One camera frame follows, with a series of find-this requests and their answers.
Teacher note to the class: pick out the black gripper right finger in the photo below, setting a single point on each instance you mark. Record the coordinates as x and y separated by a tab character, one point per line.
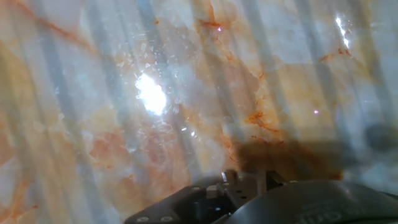
270	180

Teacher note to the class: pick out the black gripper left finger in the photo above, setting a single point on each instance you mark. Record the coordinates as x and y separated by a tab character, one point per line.
174	208

